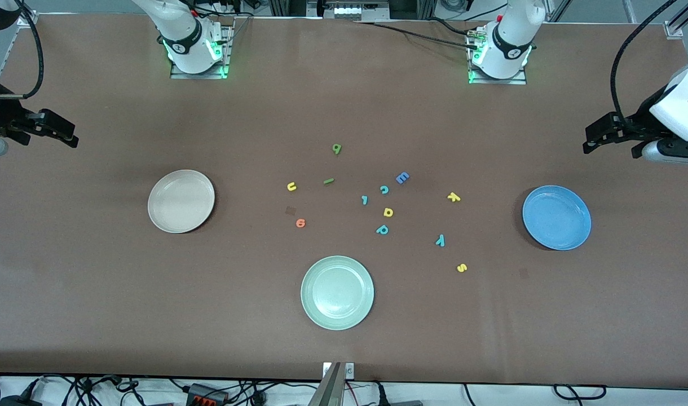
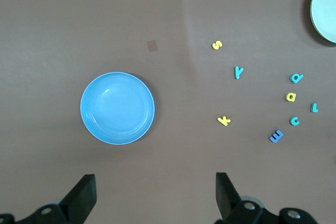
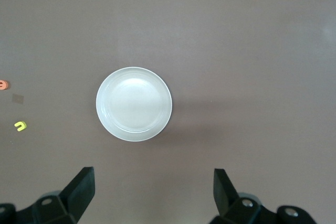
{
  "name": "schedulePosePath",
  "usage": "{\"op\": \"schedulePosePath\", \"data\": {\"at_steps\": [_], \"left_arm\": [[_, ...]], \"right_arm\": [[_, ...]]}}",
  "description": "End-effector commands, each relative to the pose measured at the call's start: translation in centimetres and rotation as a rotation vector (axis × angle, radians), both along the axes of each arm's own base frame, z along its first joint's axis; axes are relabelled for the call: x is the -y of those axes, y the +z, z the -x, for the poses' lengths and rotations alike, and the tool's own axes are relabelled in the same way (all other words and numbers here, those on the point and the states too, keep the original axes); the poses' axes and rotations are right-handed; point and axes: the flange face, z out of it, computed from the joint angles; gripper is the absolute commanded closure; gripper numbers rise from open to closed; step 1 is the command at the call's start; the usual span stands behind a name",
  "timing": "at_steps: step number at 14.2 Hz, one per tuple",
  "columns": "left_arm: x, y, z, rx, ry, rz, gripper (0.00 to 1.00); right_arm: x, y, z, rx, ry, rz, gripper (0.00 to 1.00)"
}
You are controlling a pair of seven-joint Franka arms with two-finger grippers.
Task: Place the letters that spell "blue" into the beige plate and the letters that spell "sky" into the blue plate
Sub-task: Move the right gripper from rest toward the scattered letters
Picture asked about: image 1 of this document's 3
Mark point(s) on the blue plate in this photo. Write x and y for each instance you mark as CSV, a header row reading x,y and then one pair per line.
x,y
556,217

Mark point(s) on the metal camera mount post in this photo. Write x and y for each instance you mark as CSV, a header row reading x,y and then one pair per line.
x,y
330,389

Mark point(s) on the metal terminal box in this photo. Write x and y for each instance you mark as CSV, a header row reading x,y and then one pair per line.
x,y
347,10

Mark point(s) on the teal letter p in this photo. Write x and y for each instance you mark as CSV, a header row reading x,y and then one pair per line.
x,y
382,229

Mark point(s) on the beige brown plate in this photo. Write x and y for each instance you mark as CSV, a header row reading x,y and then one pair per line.
x,y
180,202

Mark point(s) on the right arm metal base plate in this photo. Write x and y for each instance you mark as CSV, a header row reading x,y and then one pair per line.
x,y
197,75

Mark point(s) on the yellow letter k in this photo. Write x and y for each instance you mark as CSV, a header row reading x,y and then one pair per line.
x,y
454,197

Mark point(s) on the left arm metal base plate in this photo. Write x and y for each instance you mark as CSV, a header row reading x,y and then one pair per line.
x,y
499,82

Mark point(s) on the teal letter y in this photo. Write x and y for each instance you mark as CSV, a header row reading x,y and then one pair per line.
x,y
440,240

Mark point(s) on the pale green plate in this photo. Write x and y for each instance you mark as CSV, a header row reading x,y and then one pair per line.
x,y
337,293

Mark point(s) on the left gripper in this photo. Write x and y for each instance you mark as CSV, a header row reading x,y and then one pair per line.
x,y
639,122

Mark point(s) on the blue letter E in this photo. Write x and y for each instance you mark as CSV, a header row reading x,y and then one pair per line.
x,y
402,178

